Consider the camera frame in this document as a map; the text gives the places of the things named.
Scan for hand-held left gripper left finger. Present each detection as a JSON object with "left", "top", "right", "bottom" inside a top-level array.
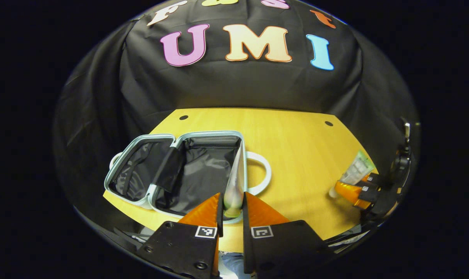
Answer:
[{"left": 138, "top": 193, "right": 224, "bottom": 279}]

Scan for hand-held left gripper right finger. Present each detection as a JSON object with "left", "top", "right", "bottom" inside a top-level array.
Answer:
[{"left": 242, "top": 192, "right": 336, "bottom": 279}]

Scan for white green skin care tube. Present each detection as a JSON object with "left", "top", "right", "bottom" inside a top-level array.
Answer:
[{"left": 329, "top": 150, "right": 376, "bottom": 198}]

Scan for silver skin care tube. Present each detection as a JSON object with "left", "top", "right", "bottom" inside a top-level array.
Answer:
[{"left": 224, "top": 143, "right": 246, "bottom": 218}]

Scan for light blue suitcase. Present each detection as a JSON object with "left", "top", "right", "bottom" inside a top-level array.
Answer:
[{"left": 104, "top": 131, "right": 272, "bottom": 225}]

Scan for person's blue trousers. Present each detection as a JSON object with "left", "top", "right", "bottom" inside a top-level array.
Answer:
[{"left": 219, "top": 251, "right": 254, "bottom": 279}]

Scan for black backdrop cloth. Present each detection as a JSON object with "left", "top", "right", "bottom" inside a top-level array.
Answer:
[{"left": 52, "top": 0, "right": 421, "bottom": 248}]

